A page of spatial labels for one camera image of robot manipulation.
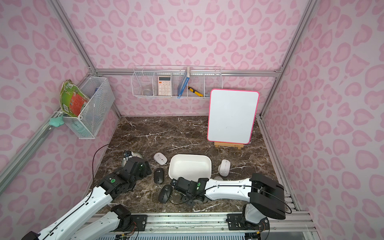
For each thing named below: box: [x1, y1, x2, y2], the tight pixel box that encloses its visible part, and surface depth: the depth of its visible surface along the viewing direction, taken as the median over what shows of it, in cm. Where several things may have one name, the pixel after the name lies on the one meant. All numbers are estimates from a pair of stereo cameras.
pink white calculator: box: [158, 76, 172, 96], surface depth 97 cm
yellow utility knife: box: [187, 86, 204, 97], surface depth 100 cm
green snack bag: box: [60, 79, 90, 117], surface depth 74 cm
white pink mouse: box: [153, 152, 168, 165], surface depth 96 cm
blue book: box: [177, 66, 190, 98], surface depth 90 cm
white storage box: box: [168, 154, 212, 182], surface depth 92 cm
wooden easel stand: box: [214, 142, 244, 150], surface depth 99 cm
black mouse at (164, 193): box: [159, 184, 172, 204], surface depth 83 cm
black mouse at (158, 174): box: [153, 167, 164, 184], surface depth 90 cm
